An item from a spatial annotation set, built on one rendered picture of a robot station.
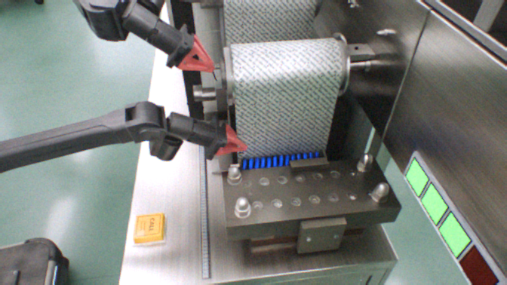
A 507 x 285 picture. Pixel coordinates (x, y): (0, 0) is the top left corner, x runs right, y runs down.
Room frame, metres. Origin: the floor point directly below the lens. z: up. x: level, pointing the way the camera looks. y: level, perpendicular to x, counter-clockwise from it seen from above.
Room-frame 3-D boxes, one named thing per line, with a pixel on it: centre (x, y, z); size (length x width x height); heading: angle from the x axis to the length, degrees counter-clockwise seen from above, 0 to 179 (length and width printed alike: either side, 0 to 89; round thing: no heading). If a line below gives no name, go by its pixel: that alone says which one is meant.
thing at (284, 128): (0.62, -0.08, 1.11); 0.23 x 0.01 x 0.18; 98
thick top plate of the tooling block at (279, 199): (0.51, -0.13, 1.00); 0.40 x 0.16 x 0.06; 98
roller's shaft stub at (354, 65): (0.70, -0.24, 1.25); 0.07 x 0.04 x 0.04; 98
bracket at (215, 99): (0.69, 0.10, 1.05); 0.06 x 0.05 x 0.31; 98
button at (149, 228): (0.47, 0.26, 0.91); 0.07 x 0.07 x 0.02; 8
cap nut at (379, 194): (0.48, -0.29, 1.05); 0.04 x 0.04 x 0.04
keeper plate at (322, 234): (0.42, -0.16, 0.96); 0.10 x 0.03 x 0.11; 98
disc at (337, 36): (0.70, -0.20, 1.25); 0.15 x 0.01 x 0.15; 8
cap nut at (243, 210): (0.44, 0.02, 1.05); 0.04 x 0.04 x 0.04
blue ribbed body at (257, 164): (0.60, -0.08, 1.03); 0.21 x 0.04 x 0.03; 98
